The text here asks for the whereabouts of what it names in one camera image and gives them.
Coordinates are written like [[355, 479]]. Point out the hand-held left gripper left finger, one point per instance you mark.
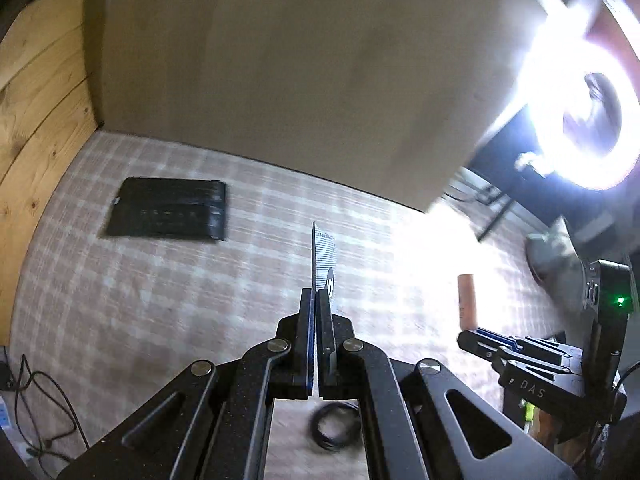
[[307, 340]]

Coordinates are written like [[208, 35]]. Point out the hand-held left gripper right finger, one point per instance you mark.
[[325, 340]]

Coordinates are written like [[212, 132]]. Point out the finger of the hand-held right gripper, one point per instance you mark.
[[490, 340], [540, 357]]

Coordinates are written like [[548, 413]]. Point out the pink cylinder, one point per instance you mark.
[[467, 300]]

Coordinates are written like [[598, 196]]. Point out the striped silver card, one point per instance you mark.
[[322, 260]]

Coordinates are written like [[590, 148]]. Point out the plaid cloth desktop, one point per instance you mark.
[[175, 300]]

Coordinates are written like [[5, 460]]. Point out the black light stand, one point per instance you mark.
[[495, 212]]

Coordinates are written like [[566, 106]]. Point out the flat black packet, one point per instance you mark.
[[170, 207]]

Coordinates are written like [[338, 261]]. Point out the white power strip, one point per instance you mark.
[[5, 412]]

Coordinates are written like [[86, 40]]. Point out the wooden plank panel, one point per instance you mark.
[[40, 110]]

